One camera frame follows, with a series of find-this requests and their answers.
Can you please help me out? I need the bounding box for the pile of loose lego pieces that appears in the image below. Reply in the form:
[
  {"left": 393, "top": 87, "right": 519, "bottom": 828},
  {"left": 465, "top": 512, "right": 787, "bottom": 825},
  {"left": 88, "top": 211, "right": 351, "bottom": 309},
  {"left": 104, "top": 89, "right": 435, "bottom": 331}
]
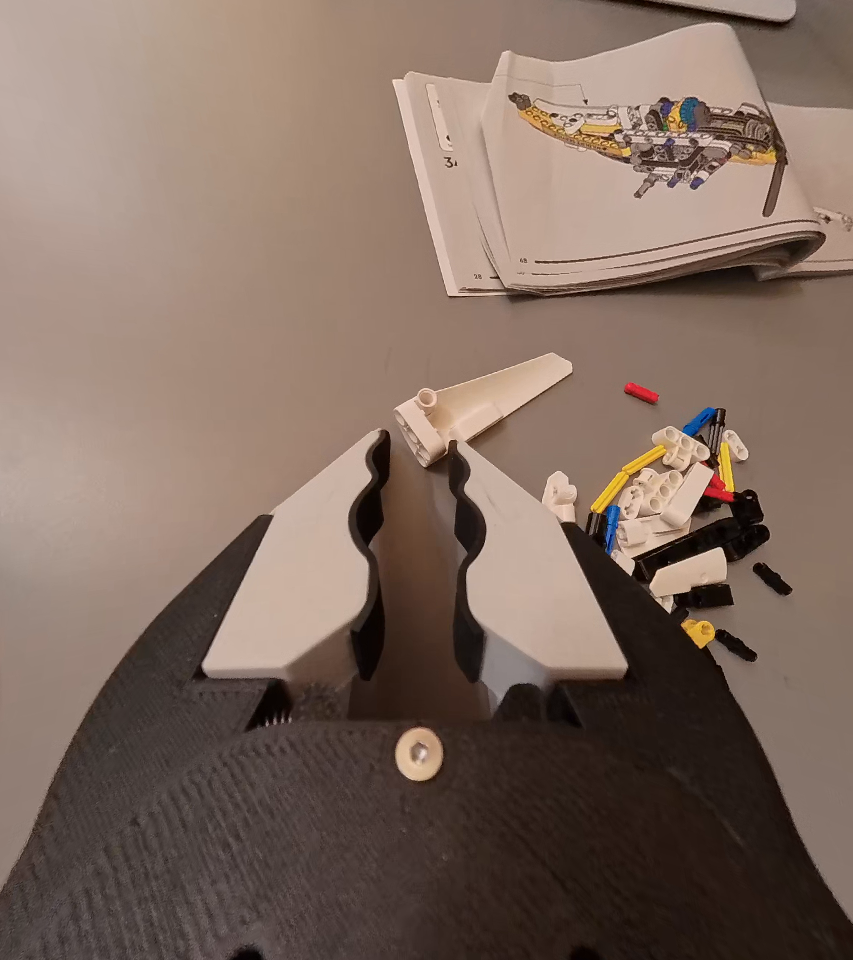
[{"left": 585, "top": 407, "right": 770, "bottom": 652}]

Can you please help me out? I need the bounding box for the white curved lego piece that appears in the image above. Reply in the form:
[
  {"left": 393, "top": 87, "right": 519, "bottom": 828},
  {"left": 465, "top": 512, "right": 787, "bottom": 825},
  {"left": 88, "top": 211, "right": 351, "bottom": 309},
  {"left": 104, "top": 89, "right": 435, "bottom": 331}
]
[{"left": 542, "top": 471, "right": 579, "bottom": 525}]

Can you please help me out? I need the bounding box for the open lego instruction booklet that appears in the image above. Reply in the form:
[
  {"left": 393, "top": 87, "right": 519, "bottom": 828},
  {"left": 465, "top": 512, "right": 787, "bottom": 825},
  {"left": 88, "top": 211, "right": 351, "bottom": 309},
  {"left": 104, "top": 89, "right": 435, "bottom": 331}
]
[{"left": 480, "top": 22, "right": 853, "bottom": 294}]

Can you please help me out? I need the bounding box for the thin lego instruction booklet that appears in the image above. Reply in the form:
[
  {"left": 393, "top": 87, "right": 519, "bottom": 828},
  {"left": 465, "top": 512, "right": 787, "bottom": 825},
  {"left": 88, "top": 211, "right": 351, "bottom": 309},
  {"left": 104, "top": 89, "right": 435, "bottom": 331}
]
[{"left": 392, "top": 71, "right": 506, "bottom": 299}]

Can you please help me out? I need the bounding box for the white lego wing piece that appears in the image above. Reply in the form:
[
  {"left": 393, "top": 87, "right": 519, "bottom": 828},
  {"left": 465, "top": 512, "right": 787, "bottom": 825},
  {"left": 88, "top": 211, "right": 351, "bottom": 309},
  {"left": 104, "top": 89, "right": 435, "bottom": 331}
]
[{"left": 393, "top": 352, "right": 574, "bottom": 470}]

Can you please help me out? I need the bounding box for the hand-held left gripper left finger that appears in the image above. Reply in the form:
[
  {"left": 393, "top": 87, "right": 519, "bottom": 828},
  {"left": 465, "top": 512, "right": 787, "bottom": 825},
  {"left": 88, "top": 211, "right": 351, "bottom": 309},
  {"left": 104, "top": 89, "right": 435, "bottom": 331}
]
[{"left": 200, "top": 427, "right": 393, "bottom": 685}]

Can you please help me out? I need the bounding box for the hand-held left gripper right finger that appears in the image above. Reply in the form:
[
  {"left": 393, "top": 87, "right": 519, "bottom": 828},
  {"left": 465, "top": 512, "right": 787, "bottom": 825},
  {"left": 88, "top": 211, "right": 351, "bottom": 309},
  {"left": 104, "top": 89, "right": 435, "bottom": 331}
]
[{"left": 446, "top": 438, "right": 630, "bottom": 712}]

